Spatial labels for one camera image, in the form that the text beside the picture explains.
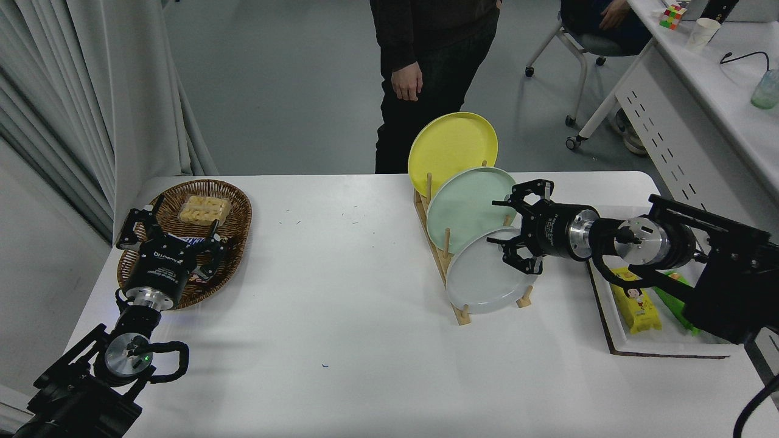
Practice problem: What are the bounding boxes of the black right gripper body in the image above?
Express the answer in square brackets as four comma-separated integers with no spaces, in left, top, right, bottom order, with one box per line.
[522,202,578,261]

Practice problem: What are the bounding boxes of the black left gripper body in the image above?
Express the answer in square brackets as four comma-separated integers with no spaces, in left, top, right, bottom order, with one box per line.
[124,240,204,301]

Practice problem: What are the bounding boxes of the grey plate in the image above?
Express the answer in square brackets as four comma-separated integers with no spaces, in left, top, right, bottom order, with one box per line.
[445,228,545,315]

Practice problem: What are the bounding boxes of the mint green plate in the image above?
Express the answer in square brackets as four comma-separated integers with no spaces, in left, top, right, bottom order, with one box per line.
[426,167,521,255]

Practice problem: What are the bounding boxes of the wooden plate rack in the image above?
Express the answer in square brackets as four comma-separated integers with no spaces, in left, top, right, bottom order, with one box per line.
[414,159,534,326]

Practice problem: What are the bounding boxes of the yellow plate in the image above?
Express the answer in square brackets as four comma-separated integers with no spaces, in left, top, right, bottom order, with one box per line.
[408,112,499,198]

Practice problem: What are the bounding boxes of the standing person's hand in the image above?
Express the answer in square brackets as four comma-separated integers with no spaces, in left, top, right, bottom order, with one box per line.
[391,61,424,102]

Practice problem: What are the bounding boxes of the seated person's hand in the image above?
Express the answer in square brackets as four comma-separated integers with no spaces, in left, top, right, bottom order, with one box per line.
[598,0,631,31]

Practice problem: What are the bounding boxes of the dark snack bar wrapper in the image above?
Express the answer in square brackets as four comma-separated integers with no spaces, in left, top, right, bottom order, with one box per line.
[166,233,220,287]

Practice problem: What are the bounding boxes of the clear pack of yellow snacks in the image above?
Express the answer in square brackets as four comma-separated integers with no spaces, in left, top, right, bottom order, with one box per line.
[178,195,232,224]

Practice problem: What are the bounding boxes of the brown wicker basket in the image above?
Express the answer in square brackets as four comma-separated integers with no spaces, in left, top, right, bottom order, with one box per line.
[117,179,253,311]

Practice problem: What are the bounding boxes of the yellow snack pack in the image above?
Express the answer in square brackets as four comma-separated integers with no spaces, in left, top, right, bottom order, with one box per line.
[610,268,663,335]

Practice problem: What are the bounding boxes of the seated person's shoe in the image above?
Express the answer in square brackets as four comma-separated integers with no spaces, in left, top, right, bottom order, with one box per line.
[613,109,649,156]

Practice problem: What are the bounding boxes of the green snack pack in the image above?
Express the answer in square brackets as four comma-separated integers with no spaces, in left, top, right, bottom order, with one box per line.
[654,271,700,335]

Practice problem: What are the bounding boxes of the white tray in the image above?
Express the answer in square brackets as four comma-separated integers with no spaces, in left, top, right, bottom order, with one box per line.
[578,206,744,358]

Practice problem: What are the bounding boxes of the grey curtain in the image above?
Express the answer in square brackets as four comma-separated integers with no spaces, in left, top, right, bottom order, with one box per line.
[0,0,220,244]

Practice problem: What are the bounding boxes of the white-legged office chair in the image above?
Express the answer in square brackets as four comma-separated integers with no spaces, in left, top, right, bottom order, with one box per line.
[525,0,655,128]

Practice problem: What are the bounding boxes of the seated person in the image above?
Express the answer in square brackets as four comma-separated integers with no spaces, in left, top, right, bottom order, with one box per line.
[560,0,653,54]

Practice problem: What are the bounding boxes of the standing person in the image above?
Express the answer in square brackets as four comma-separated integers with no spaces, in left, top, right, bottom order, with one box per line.
[369,0,501,175]

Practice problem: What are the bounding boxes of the white desk with perforated panel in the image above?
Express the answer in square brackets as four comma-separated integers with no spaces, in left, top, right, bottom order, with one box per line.
[565,0,779,402]

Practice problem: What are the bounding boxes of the colourful puzzle cube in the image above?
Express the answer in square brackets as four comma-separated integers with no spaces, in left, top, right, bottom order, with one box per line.
[660,4,687,30]

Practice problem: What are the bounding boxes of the white paper cup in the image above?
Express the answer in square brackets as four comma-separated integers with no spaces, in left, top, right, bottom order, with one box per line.
[686,18,722,52]

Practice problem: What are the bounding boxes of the pale green plastic cup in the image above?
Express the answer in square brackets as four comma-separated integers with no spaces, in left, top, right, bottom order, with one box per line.
[750,69,779,111]

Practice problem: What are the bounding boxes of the black cable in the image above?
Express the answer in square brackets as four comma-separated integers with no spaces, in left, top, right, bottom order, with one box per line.
[720,51,772,74]

